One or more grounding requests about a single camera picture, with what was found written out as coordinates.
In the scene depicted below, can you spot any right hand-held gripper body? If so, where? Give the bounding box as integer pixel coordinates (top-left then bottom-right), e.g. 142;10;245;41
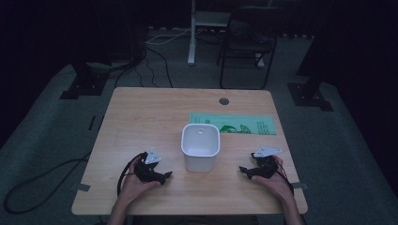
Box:
250;145;283;180

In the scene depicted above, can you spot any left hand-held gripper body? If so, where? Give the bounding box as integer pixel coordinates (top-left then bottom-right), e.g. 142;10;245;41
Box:
134;147;167;185

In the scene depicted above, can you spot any white plastic bin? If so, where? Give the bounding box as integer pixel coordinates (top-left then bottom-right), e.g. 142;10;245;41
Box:
180;123;222;173

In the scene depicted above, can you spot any green plastic bag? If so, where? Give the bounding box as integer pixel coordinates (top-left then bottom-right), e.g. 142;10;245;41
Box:
188;112;278;136

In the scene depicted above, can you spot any person's left hand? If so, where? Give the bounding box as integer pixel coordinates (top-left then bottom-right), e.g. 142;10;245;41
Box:
118;161;161;204

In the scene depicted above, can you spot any person's right hand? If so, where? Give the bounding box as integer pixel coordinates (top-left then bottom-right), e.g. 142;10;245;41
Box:
252;155;297;204

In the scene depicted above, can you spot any black tape strip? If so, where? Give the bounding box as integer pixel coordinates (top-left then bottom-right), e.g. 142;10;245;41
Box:
87;114;97;132

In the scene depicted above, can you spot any black stand base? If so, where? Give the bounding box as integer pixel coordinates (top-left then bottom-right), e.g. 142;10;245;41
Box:
286;76;335;113
59;61;111;100

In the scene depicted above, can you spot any black folding chair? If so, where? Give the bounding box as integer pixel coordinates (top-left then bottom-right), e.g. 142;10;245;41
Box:
216;5;280;91

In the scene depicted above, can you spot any white metal stand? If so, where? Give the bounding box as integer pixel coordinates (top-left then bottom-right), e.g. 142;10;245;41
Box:
186;0;233;67

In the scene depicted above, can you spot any thin black floor cable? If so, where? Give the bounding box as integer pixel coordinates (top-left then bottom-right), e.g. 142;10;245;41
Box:
113;46;174;89

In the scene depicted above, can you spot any thick black floor cable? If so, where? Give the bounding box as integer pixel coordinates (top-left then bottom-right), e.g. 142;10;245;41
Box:
2;151;92;216

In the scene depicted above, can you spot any white floor cable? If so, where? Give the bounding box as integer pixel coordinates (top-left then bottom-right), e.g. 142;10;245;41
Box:
145;27;192;46

